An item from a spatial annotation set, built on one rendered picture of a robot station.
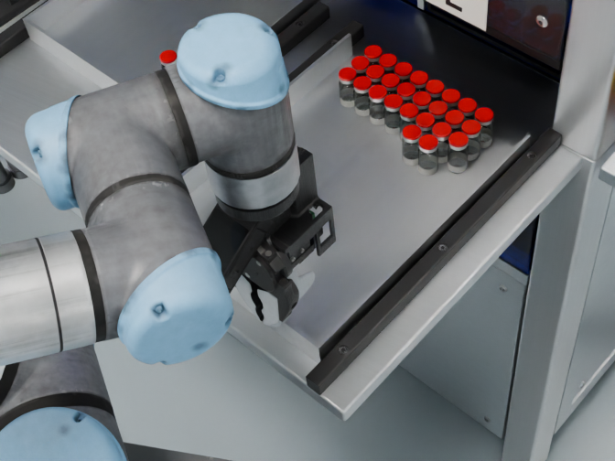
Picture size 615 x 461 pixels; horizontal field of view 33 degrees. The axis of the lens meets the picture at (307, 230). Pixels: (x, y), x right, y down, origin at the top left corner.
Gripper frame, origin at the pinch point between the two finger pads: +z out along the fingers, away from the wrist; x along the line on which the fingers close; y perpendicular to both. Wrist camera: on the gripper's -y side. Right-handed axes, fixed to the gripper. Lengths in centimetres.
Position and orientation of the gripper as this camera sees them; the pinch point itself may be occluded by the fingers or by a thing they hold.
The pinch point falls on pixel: (265, 321)
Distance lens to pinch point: 102.2
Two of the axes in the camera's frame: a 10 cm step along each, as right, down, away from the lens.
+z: 0.8, 5.9, 8.0
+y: 6.7, -6.3, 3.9
